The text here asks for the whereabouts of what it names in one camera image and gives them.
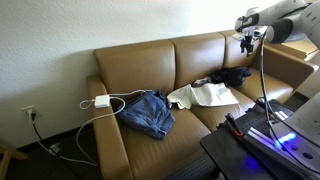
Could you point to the white power adapter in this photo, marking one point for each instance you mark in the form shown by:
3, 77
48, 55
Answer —
101, 101

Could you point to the light wooden side table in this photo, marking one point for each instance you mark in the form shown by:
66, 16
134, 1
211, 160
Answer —
300, 46

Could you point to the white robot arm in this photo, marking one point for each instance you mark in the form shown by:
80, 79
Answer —
283, 10

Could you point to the black red clamp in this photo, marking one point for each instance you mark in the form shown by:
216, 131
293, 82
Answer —
263, 104
233, 125

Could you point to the black cloth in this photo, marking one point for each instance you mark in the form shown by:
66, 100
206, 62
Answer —
230, 76

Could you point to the white wall outlet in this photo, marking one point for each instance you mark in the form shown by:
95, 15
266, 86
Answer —
27, 109

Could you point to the wooden chair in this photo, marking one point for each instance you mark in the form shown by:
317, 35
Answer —
10, 154

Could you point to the tan leather couch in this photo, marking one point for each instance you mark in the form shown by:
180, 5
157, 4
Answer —
150, 66

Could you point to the grey plug block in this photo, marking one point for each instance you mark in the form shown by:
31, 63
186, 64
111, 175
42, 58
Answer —
54, 148

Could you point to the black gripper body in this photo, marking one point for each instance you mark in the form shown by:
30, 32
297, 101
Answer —
248, 39

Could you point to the aluminium mounting rail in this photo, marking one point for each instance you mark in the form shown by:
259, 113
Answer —
260, 136

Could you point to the small grey white cloth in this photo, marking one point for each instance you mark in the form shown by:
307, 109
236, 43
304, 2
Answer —
201, 82

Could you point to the blue denim jeans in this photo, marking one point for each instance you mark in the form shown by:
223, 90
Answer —
146, 115

